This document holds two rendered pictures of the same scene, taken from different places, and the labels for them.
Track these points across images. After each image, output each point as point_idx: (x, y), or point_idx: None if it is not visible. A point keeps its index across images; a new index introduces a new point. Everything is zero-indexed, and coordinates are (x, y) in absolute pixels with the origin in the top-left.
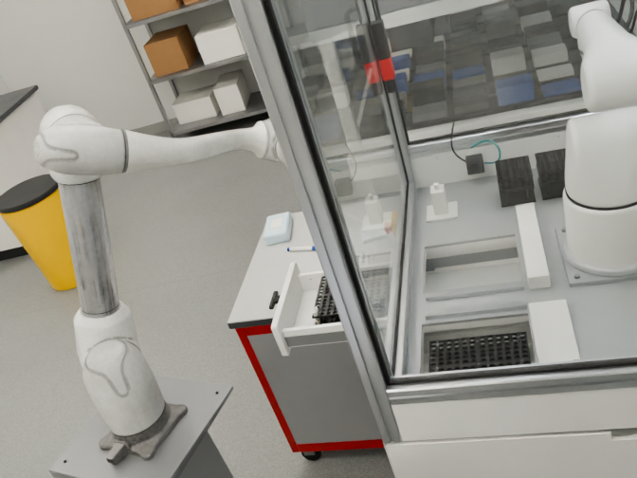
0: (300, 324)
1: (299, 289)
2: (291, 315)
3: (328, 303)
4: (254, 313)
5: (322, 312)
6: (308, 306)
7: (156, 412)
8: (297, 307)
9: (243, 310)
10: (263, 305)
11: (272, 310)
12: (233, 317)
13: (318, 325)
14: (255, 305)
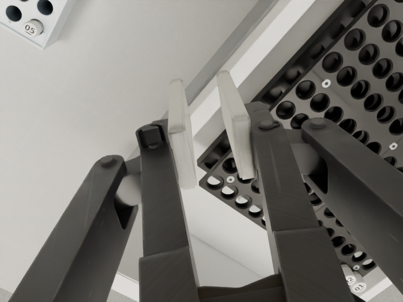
0: (250, 253)
1: (140, 223)
2: (237, 281)
3: (347, 232)
4: (33, 249)
5: (366, 260)
6: (204, 210)
7: None
8: (192, 241)
9: (0, 263)
10: (16, 226)
11: (54, 218)
12: (11, 283)
13: (388, 281)
14: (2, 238)
